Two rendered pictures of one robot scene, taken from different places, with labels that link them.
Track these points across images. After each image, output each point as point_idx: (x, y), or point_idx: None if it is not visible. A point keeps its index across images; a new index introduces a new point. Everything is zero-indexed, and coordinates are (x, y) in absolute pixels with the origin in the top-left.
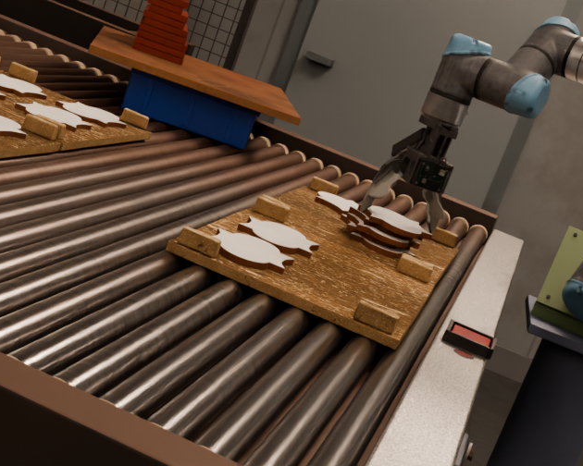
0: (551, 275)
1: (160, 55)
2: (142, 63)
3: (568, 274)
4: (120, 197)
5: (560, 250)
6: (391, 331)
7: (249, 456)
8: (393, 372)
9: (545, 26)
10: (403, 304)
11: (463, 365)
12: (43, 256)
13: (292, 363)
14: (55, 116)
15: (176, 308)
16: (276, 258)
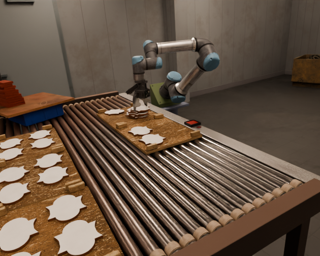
0: (156, 97)
1: (18, 104)
2: (26, 110)
3: (158, 95)
4: (104, 150)
5: (153, 91)
6: (199, 133)
7: None
8: (215, 141)
9: (147, 44)
10: (179, 126)
11: (205, 129)
12: (153, 181)
13: (217, 156)
14: (45, 143)
15: (186, 165)
16: (159, 136)
